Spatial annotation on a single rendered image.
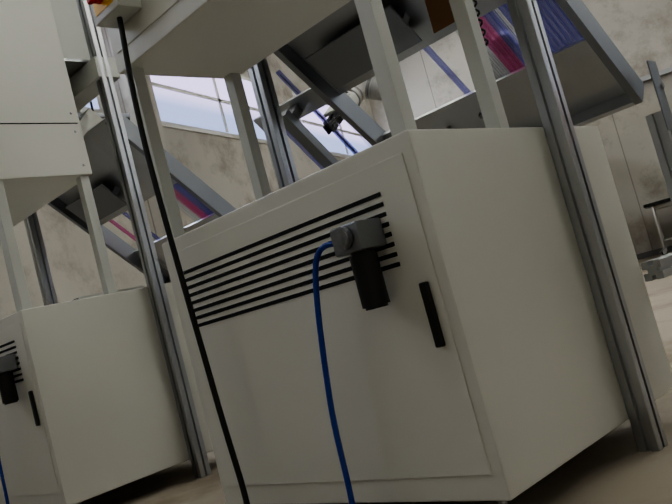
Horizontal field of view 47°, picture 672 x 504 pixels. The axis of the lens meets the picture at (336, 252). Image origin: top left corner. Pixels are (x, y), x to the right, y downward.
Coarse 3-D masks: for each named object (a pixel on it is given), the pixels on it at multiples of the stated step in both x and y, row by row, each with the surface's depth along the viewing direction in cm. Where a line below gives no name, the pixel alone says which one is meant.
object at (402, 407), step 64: (128, 0) 153; (192, 0) 144; (256, 0) 146; (320, 0) 154; (128, 64) 155; (192, 64) 170; (384, 64) 116; (256, 192) 181; (320, 192) 127; (384, 192) 118; (192, 256) 154; (256, 256) 140; (320, 256) 129; (384, 256) 119; (192, 320) 148; (256, 320) 143; (320, 320) 125; (384, 320) 121; (448, 320) 112; (256, 384) 145; (320, 384) 133; (384, 384) 123; (448, 384) 114; (256, 448) 148; (320, 448) 135; (384, 448) 124; (448, 448) 115
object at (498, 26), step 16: (544, 0) 171; (496, 16) 178; (544, 16) 174; (560, 16) 173; (496, 32) 182; (512, 32) 180; (560, 32) 177; (576, 32) 176; (496, 48) 185; (512, 48) 184; (560, 48) 180; (496, 64) 189; (512, 64) 188
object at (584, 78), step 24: (576, 48) 178; (576, 72) 183; (600, 72) 182; (504, 96) 196; (528, 96) 193; (576, 96) 189; (600, 96) 187; (432, 120) 209; (456, 120) 207; (480, 120) 205; (528, 120) 200
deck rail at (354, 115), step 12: (288, 48) 201; (288, 60) 200; (300, 60) 203; (300, 72) 203; (312, 72) 205; (312, 84) 205; (324, 84) 208; (324, 96) 207; (336, 96) 210; (348, 96) 213; (336, 108) 210; (348, 108) 212; (360, 108) 216; (348, 120) 213; (360, 120) 214; (372, 120) 218; (360, 132) 215; (372, 132) 217; (384, 132) 221; (372, 144) 218
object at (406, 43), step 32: (352, 0) 184; (384, 0) 181; (416, 0) 179; (480, 0) 174; (320, 32) 195; (352, 32) 187; (416, 32) 187; (448, 32) 184; (320, 64) 199; (352, 64) 196
